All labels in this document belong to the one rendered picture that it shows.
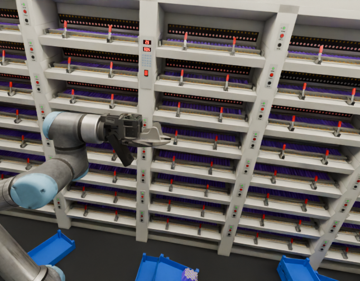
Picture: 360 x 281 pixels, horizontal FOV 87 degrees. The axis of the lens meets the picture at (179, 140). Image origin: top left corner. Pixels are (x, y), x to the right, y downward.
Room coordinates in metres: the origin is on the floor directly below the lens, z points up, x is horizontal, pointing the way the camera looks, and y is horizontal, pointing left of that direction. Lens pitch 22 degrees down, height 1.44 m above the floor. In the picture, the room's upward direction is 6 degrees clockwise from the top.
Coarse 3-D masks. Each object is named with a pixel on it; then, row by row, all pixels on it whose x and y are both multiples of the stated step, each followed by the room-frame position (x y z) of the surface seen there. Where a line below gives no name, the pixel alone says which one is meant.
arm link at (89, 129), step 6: (90, 114) 0.56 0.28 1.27; (84, 120) 0.53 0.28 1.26; (90, 120) 0.53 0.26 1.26; (96, 120) 0.53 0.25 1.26; (84, 126) 0.52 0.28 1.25; (90, 126) 0.52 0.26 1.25; (96, 126) 0.52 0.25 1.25; (84, 132) 0.51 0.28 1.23; (90, 132) 0.51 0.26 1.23; (96, 132) 0.52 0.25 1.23; (84, 138) 0.51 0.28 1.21; (90, 138) 0.51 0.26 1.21; (96, 138) 0.51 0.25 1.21
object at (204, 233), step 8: (152, 216) 1.25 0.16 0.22; (160, 216) 1.25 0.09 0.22; (168, 216) 1.26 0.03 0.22; (152, 224) 1.20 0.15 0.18; (160, 224) 1.21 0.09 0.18; (168, 224) 1.19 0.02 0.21; (176, 224) 1.22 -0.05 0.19; (184, 224) 1.22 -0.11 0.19; (192, 224) 1.21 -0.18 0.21; (200, 224) 1.17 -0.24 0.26; (208, 224) 1.23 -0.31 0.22; (216, 224) 1.23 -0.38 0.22; (168, 232) 1.17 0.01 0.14; (176, 232) 1.15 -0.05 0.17; (184, 232) 1.16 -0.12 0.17; (192, 232) 1.16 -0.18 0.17; (200, 232) 1.15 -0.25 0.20; (208, 232) 1.17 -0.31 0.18; (216, 232) 1.18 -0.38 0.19; (216, 240) 1.14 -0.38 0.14
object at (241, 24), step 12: (0, 0) 1.44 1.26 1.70; (12, 0) 1.44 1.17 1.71; (60, 12) 1.42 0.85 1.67; (72, 12) 1.41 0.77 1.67; (84, 12) 1.40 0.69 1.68; (96, 12) 1.40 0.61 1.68; (108, 12) 1.39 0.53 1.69; (120, 12) 1.39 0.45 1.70; (132, 12) 1.38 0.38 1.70; (168, 12) 1.37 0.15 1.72; (180, 24) 1.36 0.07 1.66; (192, 24) 1.36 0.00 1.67; (204, 24) 1.35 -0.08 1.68; (216, 24) 1.35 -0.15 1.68; (228, 24) 1.34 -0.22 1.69; (240, 24) 1.34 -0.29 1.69; (252, 24) 1.33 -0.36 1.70; (264, 24) 1.33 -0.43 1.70; (252, 72) 1.33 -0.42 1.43
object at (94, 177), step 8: (96, 168) 1.30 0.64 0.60; (104, 168) 1.30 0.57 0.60; (112, 168) 1.32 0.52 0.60; (120, 168) 1.32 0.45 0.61; (128, 168) 1.32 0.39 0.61; (88, 176) 1.24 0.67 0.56; (96, 176) 1.24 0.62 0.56; (104, 176) 1.24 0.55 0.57; (112, 176) 1.25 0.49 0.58; (120, 176) 1.26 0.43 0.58; (128, 176) 1.25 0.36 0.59; (136, 176) 1.25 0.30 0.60; (96, 184) 1.21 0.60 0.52; (104, 184) 1.20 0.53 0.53; (112, 184) 1.19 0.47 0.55; (120, 184) 1.19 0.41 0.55; (128, 184) 1.20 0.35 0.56; (136, 184) 1.17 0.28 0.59
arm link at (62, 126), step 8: (56, 112) 0.55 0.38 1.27; (64, 112) 0.56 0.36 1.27; (48, 120) 0.52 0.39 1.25; (56, 120) 0.52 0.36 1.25; (64, 120) 0.52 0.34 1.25; (72, 120) 0.52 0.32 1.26; (80, 120) 0.53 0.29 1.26; (48, 128) 0.51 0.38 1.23; (56, 128) 0.51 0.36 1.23; (64, 128) 0.51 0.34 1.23; (72, 128) 0.51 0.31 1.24; (80, 128) 0.51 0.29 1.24; (48, 136) 0.52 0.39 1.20; (56, 136) 0.51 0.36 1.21; (64, 136) 0.51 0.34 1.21; (72, 136) 0.51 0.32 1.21; (80, 136) 0.51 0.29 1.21; (56, 144) 0.51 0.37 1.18; (64, 144) 0.51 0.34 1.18; (72, 144) 0.52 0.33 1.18; (80, 144) 0.54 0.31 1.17
